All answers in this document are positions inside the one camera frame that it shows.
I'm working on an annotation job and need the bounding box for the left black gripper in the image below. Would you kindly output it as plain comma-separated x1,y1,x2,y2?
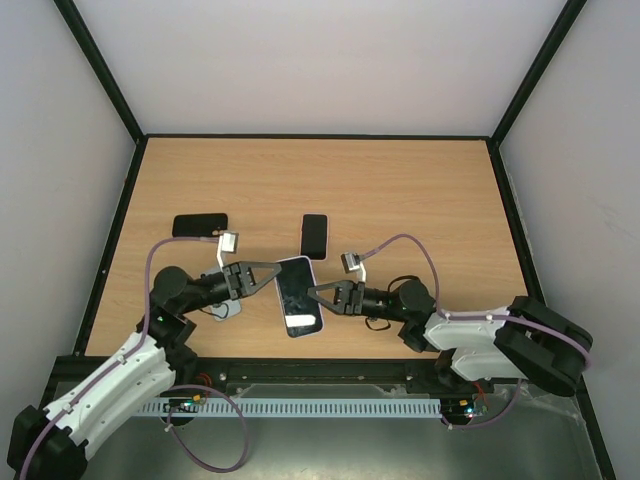
181,262,283,315

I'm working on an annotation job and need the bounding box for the lilac magsafe phone case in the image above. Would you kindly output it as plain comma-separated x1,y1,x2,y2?
272,254,327,340

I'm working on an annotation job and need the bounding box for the magenta smartphone black screen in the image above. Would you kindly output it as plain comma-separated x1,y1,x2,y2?
300,214,328,260

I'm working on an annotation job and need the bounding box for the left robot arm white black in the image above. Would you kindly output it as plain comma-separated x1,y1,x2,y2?
7,262,281,479

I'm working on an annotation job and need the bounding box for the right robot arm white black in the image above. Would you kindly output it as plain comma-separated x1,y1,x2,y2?
308,275,593,397

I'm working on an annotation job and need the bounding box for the black phone case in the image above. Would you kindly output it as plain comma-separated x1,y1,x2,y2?
171,213,229,238

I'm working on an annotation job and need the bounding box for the light blue smartphone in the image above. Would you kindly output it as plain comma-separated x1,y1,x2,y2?
204,300,242,322

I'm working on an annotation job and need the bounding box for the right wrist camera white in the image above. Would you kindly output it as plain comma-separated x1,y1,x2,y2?
340,252,367,283

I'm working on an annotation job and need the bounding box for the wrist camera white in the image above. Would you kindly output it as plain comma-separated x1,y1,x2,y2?
340,252,367,283
216,230,239,271

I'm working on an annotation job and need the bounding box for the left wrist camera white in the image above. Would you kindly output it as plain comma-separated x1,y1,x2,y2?
216,230,239,271

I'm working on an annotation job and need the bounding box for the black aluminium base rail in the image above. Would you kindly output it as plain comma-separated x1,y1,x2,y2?
52,353,581,396

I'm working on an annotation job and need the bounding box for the white slotted cable duct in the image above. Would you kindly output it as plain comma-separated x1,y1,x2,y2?
134,398,441,419

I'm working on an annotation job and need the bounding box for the black enclosure frame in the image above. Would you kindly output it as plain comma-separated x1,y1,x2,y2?
9,0,619,480

